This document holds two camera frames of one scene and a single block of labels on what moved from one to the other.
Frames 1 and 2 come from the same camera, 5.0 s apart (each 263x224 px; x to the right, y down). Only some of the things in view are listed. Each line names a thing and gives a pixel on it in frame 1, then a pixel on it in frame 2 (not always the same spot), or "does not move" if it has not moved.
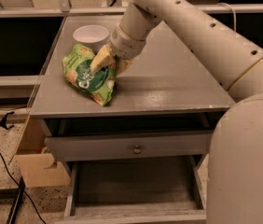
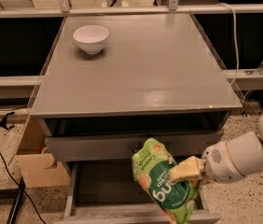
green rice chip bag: x=76 y=68 -> x=153 y=165
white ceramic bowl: x=91 y=35 does not move
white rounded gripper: x=126 y=47 -> x=215 y=162
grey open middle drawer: x=136 y=190 does not move
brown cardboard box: x=34 y=165 does not move
